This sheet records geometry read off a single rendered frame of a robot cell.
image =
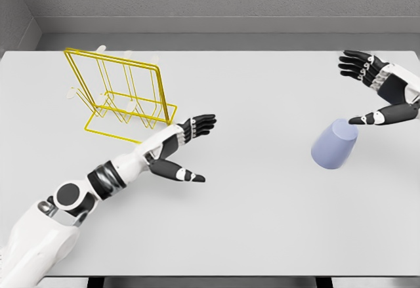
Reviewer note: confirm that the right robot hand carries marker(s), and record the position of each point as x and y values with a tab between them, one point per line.
392	88

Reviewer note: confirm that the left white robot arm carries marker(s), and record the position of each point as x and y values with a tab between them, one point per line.
49	229

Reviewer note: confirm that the lavender blue cup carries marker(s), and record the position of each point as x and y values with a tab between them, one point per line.
333	145

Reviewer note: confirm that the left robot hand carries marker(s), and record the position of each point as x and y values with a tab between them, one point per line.
164	147

